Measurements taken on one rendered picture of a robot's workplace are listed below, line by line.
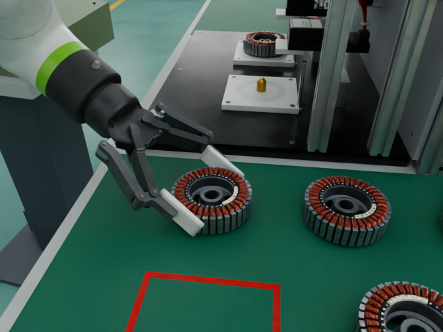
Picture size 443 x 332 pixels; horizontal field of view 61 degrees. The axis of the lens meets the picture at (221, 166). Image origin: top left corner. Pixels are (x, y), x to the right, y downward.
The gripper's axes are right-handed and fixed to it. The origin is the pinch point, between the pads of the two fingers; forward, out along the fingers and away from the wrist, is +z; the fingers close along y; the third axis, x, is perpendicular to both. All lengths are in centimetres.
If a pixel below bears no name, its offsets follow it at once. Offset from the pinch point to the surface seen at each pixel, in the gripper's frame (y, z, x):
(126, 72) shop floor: -174, -110, -153
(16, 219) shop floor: -27, -56, -122
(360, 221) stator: -3.0, 16.4, 11.2
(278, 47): -32.4, -8.3, 7.6
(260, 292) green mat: 9.7, 11.5, 3.9
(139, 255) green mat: 11.8, -1.9, -4.0
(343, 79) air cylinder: -37.2, 5.0, 8.9
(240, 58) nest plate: -49, -17, -9
